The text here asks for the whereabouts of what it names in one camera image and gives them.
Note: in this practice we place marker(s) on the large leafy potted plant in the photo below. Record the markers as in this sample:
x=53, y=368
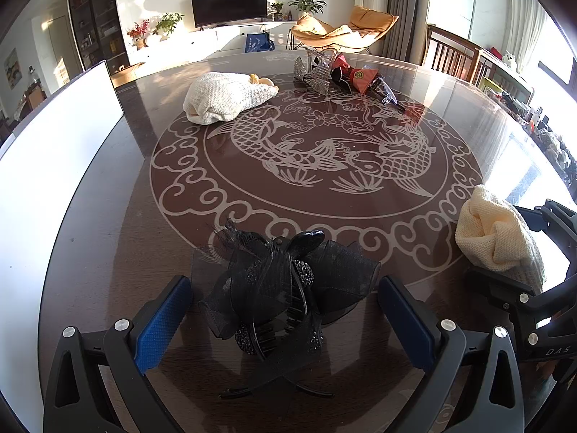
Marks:
x=307, y=3

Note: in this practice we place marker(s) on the red flower plant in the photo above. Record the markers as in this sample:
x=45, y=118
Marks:
x=138, y=34

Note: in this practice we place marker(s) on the grey curtain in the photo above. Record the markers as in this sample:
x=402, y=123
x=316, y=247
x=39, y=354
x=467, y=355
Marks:
x=408, y=9

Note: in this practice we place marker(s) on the cluttered side table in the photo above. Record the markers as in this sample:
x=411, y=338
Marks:
x=532, y=112

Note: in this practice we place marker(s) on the blue bag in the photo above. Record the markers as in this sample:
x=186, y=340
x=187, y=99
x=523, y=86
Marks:
x=259, y=42

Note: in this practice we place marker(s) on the black mesh bow hair clip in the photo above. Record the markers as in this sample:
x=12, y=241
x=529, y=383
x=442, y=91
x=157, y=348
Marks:
x=270, y=288

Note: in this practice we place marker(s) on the orange lounge chair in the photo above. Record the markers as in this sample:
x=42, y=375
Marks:
x=347, y=31

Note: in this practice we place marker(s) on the white television cabinet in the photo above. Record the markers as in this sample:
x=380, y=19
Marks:
x=203, y=40

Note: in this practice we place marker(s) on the silver rhinestone bow clip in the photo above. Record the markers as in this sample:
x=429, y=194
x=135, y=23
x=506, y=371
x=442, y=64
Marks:
x=315, y=76

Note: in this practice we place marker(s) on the wooden chair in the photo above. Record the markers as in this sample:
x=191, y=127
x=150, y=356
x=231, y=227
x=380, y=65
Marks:
x=450, y=54

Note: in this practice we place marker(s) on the clear acrylic hair clip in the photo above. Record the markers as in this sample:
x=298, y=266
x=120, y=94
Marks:
x=322, y=55

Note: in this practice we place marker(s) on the framed wall painting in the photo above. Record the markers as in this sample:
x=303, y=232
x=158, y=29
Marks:
x=11, y=62

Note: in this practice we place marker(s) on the red pouch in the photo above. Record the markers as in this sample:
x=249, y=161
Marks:
x=360, y=76

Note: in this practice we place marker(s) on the white curtain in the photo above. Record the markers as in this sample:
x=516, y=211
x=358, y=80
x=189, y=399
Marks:
x=532, y=22

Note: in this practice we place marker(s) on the green potted plant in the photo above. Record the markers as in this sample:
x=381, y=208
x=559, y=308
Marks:
x=167, y=25

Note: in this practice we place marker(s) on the dark display cabinet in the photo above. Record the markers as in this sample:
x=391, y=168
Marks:
x=97, y=18

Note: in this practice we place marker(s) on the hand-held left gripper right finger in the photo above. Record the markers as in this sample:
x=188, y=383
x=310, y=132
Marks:
x=408, y=324

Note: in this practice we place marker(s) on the small potted plant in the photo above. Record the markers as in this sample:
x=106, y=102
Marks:
x=276, y=10

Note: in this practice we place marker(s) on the white cat figurine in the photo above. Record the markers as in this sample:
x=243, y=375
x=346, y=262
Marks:
x=510, y=59

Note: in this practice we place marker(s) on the white knitted dishcloth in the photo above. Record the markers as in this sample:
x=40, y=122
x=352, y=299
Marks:
x=216, y=99

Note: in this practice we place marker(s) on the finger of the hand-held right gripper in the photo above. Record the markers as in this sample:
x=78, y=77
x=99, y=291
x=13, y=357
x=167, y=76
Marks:
x=554, y=221
x=500, y=288

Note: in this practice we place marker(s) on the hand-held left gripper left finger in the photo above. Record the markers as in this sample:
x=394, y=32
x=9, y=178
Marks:
x=162, y=324

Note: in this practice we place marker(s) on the cream knitted dishcloth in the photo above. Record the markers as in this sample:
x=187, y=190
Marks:
x=491, y=230

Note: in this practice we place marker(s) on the clear hair claw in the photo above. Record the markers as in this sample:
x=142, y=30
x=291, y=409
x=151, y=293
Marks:
x=385, y=91

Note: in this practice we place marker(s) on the black television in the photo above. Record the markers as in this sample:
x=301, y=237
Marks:
x=230, y=4

